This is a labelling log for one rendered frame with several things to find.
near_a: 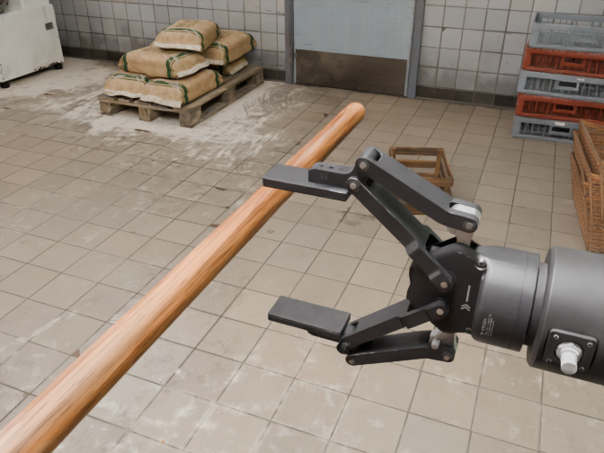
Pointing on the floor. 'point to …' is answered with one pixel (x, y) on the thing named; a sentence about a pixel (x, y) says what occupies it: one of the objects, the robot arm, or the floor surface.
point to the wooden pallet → (226, 93)
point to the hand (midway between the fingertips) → (283, 248)
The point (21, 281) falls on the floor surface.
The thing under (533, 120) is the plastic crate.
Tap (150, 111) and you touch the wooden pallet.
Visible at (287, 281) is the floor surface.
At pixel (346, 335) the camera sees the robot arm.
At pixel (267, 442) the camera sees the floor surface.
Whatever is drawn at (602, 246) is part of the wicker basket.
